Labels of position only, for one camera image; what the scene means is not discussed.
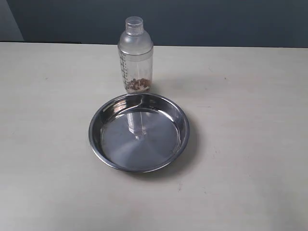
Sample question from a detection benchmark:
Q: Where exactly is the clear plastic shaker bottle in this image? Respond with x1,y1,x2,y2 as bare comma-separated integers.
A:
117,16,154,90

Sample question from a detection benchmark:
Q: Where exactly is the round stainless steel plate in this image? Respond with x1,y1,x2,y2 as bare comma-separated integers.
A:
88,93,190,173

